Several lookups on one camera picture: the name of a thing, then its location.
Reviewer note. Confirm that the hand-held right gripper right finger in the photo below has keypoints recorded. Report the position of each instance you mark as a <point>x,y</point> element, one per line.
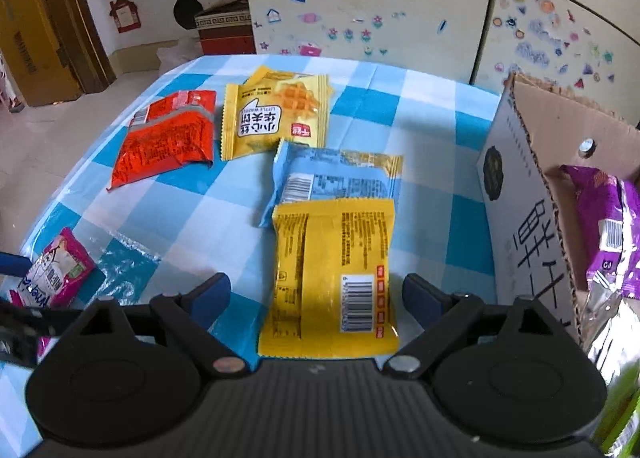
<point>425,300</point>

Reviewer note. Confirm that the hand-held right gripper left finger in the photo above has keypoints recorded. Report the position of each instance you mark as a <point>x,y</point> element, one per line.
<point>212,298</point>

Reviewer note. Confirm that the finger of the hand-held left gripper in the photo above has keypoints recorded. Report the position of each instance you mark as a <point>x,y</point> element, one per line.
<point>20,318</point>
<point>14,267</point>

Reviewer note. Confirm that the pink snack packet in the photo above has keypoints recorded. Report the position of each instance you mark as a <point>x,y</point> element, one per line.
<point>57,265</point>

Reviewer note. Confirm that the yellow snack packet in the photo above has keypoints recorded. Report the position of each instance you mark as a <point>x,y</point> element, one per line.
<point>270,123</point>
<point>325,283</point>

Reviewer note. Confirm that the cardboard box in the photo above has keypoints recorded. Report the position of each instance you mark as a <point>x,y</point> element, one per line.
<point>520,218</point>

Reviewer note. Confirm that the blue snack packet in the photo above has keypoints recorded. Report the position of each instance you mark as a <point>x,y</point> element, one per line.
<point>340,178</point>

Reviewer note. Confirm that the red snack packet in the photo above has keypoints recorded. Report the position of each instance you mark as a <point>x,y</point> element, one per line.
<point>165,143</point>

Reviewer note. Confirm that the silver foil snack packet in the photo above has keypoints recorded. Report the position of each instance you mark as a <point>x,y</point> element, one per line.
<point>615,333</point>

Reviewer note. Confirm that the purple snack packet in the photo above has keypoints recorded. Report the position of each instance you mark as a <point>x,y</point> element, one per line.
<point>605,218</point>

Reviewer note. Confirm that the green snack packet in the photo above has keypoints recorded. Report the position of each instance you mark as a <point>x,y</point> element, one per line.
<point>627,423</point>

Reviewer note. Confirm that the blue checked tablecloth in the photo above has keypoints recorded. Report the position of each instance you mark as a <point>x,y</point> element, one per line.
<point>210,233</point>

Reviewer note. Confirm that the yellow wooden door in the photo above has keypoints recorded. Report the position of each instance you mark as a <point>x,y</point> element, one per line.
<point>35,28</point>

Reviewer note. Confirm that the red-brown cardboard carton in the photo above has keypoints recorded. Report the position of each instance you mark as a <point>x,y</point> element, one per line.
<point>225,30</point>

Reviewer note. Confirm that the colourful cabinet door stickers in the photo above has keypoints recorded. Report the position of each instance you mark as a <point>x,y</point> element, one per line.
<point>350,33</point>

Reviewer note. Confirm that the wooden door frame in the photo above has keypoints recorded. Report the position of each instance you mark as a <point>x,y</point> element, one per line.
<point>80,13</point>

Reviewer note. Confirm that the red house switch decal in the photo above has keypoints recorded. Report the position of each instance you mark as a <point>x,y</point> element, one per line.
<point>122,15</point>

